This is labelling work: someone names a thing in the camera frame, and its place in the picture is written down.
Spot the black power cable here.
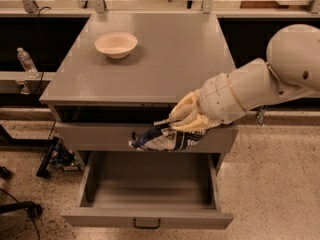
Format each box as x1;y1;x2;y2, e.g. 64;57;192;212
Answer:
31;5;52;96

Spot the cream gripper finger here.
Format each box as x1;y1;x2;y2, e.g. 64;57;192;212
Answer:
169;89;199;122
170;114;221;132

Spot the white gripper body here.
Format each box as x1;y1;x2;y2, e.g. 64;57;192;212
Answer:
198;73;246;124

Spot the clear plastic water bottle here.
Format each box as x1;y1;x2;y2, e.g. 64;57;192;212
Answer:
17;47;39;79

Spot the blue chip bag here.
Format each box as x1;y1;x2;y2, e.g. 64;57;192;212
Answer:
129;122;208;152

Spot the black floor stand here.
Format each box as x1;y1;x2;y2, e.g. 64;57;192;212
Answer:
0;201;42;218

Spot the metal clamp bracket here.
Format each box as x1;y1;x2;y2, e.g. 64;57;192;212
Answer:
256;105;268;126

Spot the grey drawer cabinet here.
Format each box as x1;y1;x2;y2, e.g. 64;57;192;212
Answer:
39;11;251;175

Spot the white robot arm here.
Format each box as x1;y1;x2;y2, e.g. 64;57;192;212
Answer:
169;24;320;132

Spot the black lower drawer handle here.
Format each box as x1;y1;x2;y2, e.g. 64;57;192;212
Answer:
133;218;161;230

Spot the open grey lower drawer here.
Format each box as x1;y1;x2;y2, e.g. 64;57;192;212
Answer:
62;152;233;230

